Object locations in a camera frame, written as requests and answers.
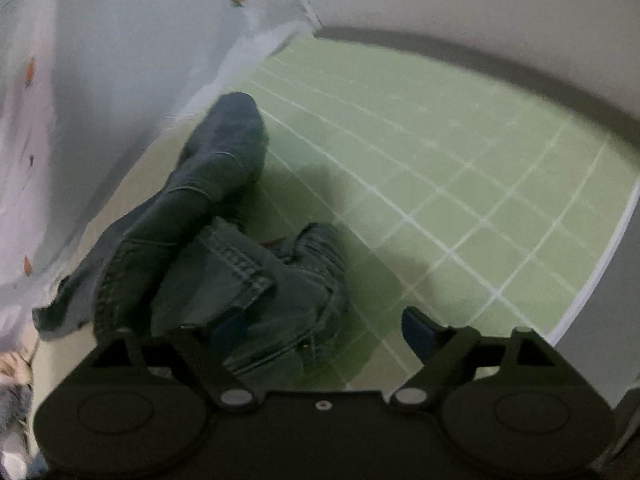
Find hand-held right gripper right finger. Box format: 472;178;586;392
390;306;557;408

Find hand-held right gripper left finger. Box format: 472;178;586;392
92;309;258;412

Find dark blue denim jeans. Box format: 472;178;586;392
32;91;351;392

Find grey cloth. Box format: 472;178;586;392
0;382;37;461

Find white carrot-print blanket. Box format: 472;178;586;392
0;0;322;356

